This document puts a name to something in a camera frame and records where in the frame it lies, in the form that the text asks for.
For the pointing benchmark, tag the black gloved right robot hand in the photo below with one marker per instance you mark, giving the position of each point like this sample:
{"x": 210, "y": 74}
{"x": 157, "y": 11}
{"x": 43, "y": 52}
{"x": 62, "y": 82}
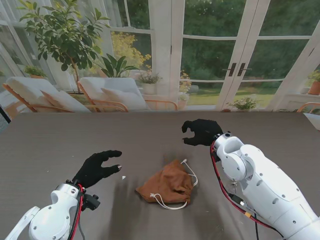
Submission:
{"x": 203, "y": 133}

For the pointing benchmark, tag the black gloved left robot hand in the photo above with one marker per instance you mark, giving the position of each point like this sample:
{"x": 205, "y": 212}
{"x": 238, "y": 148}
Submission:
{"x": 95, "y": 170}

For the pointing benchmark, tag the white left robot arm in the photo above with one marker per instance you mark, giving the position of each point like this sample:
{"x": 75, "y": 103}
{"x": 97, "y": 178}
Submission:
{"x": 52, "y": 215}

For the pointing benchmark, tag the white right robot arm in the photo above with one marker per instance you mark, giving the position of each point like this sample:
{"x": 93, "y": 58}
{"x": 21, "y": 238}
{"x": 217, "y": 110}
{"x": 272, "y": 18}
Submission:
{"x": 262, "y": 185}

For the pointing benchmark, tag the small grey debris piece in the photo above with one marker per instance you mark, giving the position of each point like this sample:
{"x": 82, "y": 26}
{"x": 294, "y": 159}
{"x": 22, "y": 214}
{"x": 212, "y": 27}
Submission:
{"x": 234, "y": 183}

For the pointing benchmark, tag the printed garden room backdrop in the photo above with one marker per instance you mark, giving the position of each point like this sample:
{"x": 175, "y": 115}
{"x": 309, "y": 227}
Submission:
{"x": 212, "y": 62}

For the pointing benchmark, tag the dark object at table edge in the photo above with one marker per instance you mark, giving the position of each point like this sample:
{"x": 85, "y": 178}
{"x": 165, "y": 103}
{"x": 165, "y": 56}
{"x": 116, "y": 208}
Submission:
{"x": 3, "y": 115}

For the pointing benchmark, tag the white paper sheet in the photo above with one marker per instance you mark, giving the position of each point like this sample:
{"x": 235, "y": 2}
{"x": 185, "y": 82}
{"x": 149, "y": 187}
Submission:
{"x": 313, "y": 120}

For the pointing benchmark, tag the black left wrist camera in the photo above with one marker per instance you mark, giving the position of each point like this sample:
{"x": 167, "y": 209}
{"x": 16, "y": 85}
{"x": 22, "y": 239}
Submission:
{"x": 91, "y": 202}

